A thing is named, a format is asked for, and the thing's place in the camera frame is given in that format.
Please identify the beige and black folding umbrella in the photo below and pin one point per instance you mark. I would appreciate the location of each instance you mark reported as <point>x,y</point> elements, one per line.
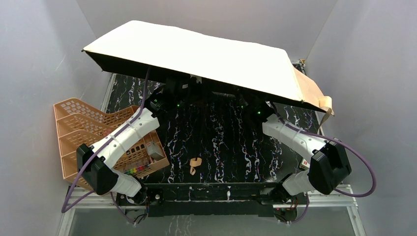
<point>133,47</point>

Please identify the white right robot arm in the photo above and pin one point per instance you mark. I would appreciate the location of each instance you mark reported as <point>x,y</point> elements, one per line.
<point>328,160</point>

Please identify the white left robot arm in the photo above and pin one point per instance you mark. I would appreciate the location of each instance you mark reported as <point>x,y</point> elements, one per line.
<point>96,162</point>

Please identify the grey box in organizer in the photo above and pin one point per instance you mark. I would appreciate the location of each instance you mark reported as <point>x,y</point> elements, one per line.
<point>155,151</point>

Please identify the coloured markers in organizer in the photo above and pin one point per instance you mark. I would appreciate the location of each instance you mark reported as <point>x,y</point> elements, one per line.
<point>136,170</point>

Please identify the white box with red label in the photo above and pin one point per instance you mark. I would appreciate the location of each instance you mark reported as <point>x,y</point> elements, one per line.
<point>304,164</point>

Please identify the orange plastic file organizer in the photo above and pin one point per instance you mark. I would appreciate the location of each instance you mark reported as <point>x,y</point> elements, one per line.
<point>79,123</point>

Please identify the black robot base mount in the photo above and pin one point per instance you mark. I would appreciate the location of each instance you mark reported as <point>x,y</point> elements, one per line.
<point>261,199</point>

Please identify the aluminium frame rail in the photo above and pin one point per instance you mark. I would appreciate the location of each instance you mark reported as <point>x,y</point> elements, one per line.
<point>333,215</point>

